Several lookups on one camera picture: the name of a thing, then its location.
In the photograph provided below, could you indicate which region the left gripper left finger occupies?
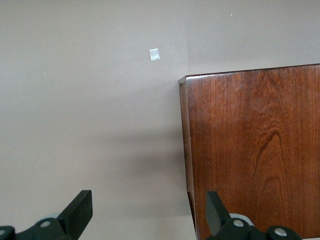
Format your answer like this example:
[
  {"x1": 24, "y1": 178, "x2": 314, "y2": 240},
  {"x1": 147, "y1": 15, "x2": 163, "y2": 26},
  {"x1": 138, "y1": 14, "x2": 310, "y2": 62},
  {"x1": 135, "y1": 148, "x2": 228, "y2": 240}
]
[{"x1": 0, "y1": 189, "x2": 94, "y2": 240}]

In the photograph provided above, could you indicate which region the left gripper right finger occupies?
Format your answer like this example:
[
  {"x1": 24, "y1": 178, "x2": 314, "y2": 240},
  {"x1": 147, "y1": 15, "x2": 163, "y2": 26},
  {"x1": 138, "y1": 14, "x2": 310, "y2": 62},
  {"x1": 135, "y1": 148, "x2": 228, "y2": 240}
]
[{"x1": 205, "y1": 191, "x2": 301, "y2": 240}]

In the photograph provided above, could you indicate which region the dark brown wooden cabinet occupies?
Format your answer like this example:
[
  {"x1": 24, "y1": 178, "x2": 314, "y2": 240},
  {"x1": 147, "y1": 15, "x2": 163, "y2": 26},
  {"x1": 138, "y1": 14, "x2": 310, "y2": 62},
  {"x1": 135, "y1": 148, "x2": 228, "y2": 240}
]
[{"x1": 178, "y1": 63, "x2": 320, "y2": 240}]

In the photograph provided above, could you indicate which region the small tape patch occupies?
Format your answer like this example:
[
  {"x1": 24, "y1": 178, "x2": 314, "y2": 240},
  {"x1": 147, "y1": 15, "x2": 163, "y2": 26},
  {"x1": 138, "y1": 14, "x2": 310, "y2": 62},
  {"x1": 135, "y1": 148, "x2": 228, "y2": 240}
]
[{"x1": 149, "y1": 47, "x2": 161, "y2": 62}]

